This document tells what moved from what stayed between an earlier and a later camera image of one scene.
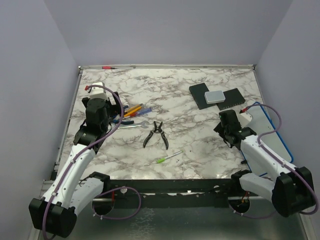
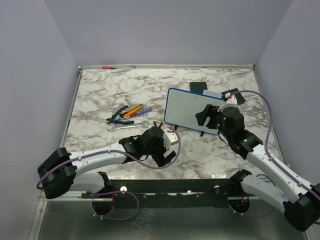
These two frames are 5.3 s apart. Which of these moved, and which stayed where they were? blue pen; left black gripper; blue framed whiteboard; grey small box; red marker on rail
Moved: blue framed whiteboard; left black gripper
Stayed: grey small box; blue pen; red marker on rail
